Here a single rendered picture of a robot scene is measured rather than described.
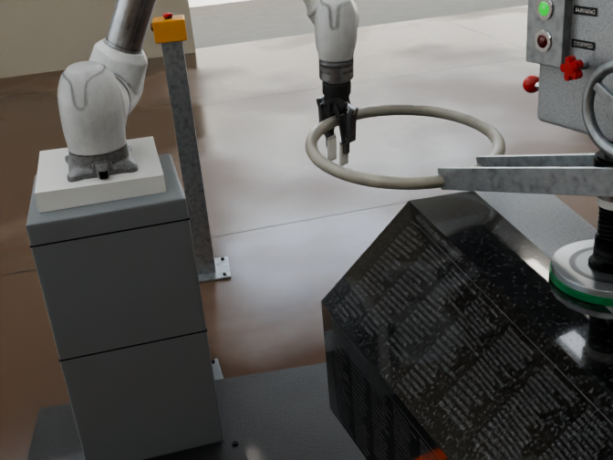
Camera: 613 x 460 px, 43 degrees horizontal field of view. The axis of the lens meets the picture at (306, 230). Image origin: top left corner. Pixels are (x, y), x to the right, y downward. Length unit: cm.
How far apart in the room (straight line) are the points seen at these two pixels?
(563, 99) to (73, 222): 122
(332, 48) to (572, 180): 77
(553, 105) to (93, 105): 116
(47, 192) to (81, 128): 18
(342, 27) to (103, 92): 62
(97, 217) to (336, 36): 75
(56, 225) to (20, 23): 608
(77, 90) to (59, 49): 600
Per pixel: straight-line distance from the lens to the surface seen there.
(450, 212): 178
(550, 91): 137
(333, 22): 195
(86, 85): 204
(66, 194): 205
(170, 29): 300
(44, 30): 801
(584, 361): 129
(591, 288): 143
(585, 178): 142
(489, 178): 161
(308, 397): 251
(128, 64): 220
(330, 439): 235
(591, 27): 129
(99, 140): 206
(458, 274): 157
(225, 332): 292
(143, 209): 200
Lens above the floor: 152
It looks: 25 degrees down
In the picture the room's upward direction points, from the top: 5 degrees counter-clockwise
